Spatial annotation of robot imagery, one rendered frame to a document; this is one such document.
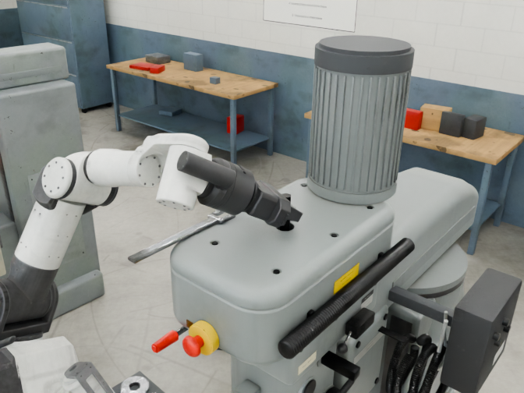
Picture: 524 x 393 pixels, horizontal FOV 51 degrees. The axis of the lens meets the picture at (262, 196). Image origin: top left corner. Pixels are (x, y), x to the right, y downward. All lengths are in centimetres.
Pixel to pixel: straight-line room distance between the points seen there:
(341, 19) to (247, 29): 128
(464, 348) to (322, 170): 47
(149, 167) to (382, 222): 48
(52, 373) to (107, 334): 268
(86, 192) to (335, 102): 51
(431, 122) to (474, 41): 81
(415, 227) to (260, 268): 59
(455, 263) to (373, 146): 64
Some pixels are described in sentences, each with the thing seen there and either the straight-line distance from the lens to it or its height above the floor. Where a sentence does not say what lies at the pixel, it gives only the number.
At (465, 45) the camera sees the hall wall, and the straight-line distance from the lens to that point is 532.
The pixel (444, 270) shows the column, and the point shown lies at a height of 156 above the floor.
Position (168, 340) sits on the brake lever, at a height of 171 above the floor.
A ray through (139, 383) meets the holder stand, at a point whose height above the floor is 111.
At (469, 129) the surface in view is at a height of 96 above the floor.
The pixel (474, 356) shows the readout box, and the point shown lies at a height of 163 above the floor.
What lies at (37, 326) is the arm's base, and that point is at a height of 168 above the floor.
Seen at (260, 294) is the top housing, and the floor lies 188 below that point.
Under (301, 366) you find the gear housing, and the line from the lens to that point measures 108.
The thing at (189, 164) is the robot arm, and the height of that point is 208.
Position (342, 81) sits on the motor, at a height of 215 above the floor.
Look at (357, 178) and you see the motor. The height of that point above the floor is 195.
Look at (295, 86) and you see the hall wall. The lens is 628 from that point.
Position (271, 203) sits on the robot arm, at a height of 197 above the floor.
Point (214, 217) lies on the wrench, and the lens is 109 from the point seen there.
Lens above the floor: 241
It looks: 26 degrees down
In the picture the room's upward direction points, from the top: 1 degrees clockwise
